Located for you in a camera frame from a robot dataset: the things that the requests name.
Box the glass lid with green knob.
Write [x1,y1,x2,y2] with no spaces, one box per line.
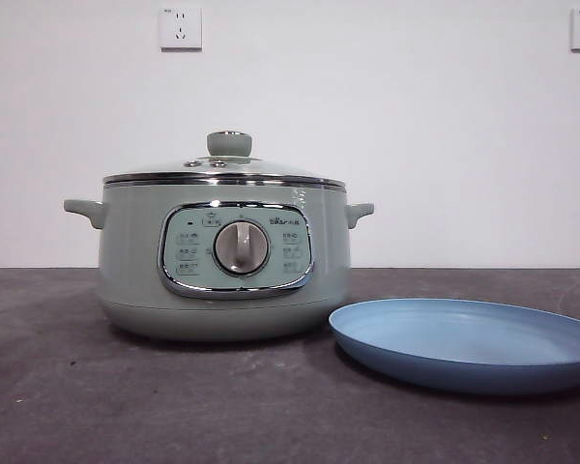
[101,130,348,189]

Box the blue round plate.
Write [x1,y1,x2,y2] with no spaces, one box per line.
[328,297,580,397]

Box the pale green electric steamer pot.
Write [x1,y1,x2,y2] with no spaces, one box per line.
[62,185,376,344]

